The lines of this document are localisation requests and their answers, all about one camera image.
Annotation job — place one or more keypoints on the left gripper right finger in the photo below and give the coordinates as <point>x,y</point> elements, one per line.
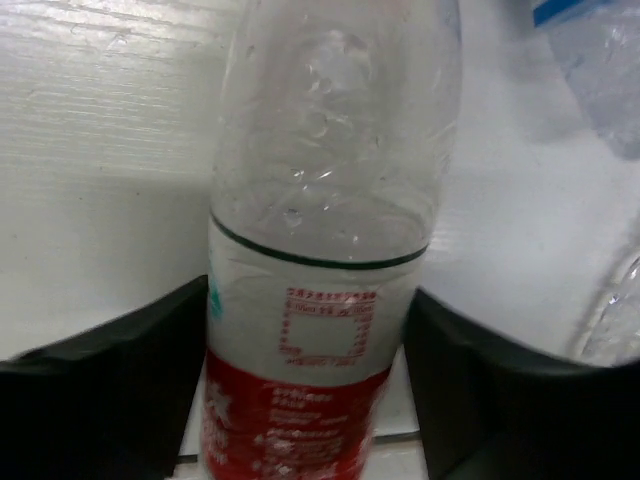
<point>489,407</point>

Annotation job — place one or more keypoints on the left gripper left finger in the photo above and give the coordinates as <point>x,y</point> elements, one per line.
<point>112,402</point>

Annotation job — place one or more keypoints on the red label water bottle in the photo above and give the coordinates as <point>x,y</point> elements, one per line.
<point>338,120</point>

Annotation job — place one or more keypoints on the blue label bottle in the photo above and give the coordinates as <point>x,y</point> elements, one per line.
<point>596,44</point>

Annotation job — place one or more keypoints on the clear unlabeled plastic bottle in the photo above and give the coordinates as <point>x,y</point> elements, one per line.
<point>607,334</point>

